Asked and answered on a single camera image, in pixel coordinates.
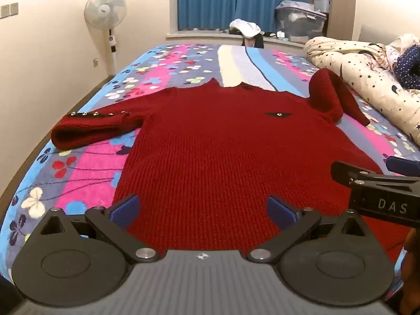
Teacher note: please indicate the dark blue dotted cloth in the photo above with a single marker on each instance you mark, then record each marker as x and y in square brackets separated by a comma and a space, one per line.
[409, 67]

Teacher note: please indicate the person's right forearm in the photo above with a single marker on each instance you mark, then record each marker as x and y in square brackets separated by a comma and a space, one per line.
[411, 265]

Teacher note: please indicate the red knitted sweater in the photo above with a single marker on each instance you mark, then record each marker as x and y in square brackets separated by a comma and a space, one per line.
[210, 157]

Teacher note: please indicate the blue curtain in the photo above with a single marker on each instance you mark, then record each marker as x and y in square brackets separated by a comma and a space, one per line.
[226, 0]

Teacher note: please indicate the dark chair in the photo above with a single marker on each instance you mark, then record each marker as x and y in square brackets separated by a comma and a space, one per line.
[254, 42]

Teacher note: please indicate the grey plastic storage box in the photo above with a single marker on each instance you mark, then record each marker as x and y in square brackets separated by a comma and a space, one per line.
[300, 19]

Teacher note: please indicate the wall switch panel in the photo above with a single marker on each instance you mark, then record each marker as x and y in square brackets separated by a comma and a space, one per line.
[9, 9]

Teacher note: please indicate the star print cream quilt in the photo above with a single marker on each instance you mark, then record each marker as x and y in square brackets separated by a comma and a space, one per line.
[370, 69]

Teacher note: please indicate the white clothes pile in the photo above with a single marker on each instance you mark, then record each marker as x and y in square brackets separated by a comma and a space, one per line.
[246, 28]

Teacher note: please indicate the white standing fan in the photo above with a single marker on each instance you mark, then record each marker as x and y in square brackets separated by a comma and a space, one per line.
[105, 8]

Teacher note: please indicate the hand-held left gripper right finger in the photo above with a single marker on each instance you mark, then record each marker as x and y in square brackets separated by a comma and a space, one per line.
[279, 208]

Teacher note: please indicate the floral striped blanket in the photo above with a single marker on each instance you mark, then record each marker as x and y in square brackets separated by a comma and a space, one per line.
[82, 177]

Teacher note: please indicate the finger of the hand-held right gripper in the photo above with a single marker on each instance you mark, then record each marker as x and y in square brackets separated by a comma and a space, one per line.
[402, 164]
[357, 174]

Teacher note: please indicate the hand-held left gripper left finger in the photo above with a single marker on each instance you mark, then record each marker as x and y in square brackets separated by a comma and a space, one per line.
[126, 209]

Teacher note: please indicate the small white storage box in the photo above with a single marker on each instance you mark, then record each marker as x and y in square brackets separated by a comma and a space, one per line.
[321, 5]

